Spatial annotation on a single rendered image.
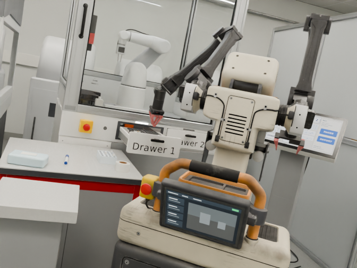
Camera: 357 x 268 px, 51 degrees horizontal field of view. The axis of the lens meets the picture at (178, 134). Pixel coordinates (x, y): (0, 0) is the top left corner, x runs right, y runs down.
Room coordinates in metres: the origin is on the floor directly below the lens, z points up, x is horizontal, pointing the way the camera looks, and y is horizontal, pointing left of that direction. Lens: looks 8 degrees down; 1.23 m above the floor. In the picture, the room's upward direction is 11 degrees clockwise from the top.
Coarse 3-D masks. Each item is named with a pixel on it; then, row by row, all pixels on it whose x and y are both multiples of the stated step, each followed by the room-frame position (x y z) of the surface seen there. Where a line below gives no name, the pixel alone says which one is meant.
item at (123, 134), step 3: (120, 129) 2.20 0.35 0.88; (123, 129) 2.14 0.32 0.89; (126, 129) 2.23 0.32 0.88; (141, 129) 2.27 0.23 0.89; (120, 132) 2.17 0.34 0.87; (123, 132) 2.10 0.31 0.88; (126, 132) 2.04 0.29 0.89; (159, 132) 2.29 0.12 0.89; (120, 135) 2.16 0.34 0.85; (123, 135) 2.08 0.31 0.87; (126, 135) 2.02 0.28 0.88; (162, 135) 2.21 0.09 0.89; (120, 138) 2.16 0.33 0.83; (123, 138) 2.07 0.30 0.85; (126, 138) 2.00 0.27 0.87; (123, 141) 2.07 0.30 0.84; (126, 141) 1.98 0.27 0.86; (126, 144) 1.98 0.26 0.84
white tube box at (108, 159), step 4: (100, 152) 1.86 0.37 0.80; (104, 152) 1.88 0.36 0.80; (108, 152) 1.90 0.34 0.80; (96, 156) 1.90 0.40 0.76; (100, 156) 1.78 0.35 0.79; (104, 156) 1.79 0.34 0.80; (108, 156) 1.80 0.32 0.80; (112, 156) 1.82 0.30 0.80; (100, 160) 1.78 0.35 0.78; (104, 160) 1.79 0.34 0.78; (108, 160) 1.80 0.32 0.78; (112, 160) 1.80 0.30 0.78; (116, 160) 1.81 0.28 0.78; (112, 164) 1.81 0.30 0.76
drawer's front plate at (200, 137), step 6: (168, 132) 2.30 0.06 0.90; (174, 132) 2.31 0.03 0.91; (180, 132) 2.32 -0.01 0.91; (186, 132) 2.34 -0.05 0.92; (192, 132) 2.35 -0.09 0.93; (186, 138) 2.34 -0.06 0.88; (192, 138) 2.36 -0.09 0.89; (198, 138) 2.37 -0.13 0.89; (204, 138) 2.39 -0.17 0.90; (186, 144) 2.34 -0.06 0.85; (192, 144) 2.36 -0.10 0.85; (198, 144) 2.37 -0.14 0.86; (204, 144) 2.39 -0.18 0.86
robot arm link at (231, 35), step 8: (224, 32) 1.90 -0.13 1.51; (232, 32) 1.84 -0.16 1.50; (224, 40) 1.82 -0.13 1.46; (232, 40) 1.83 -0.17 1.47; (216, 48) 1.81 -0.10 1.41; (224, 48) 1.79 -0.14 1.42; (216, 56) 1.75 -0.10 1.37; (224, 56) 1.78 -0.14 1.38; (208, 64) 1.71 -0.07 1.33; (216, 64) 1.73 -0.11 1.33; (192, 72) 1.66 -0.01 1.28; (208, 72) 1.69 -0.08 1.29; (208, 80) 1.68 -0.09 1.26
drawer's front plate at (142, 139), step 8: (136, 136) 1.89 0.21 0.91; (144, 136) 1.91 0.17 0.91; (152, 136) 1.93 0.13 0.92; (160, 136) 1.94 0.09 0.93; (128, 144) 1.88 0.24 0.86; (136, 144) 1.90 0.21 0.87; (144, 144) 1.91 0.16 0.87; (152, 144) 1.93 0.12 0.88; (160, 144) 1.94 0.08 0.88; (168, 144) 1.96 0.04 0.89; (176, 144) 1.98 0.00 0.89; (128, 152) 1.88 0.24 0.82; (136, 152) 1.90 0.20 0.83; (144, 152) 1.92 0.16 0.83; (152, 152) 1.93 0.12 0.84; (168, 152) 1.96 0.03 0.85; (176, 152) 1.98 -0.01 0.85
